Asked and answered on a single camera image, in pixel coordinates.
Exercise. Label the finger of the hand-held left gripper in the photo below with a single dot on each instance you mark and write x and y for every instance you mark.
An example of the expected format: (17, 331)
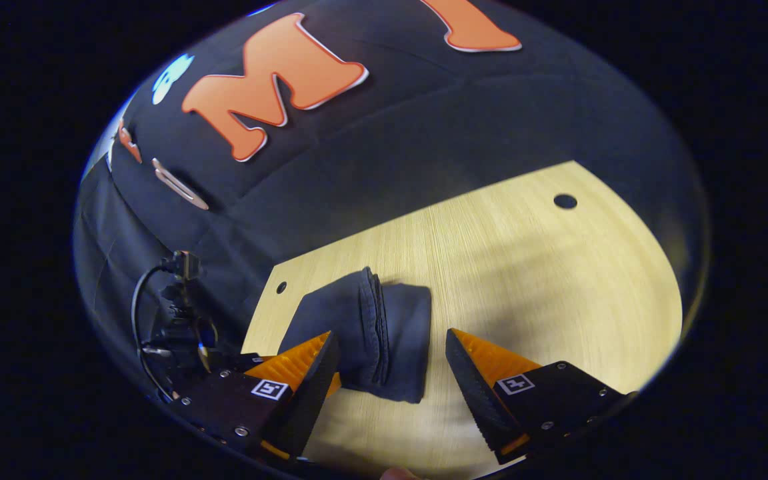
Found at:
(335, 385)

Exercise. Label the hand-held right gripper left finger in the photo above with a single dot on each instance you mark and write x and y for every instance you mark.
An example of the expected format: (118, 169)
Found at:
(310, 400)

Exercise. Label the black backdrop cloth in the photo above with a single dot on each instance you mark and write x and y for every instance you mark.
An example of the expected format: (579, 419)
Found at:
(424, 113)

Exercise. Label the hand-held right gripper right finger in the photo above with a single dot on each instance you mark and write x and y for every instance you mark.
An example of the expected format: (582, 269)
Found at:
(477, 400)

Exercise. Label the dark denim jeans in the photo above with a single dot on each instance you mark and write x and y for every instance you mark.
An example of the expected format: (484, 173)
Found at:
(404, 333)

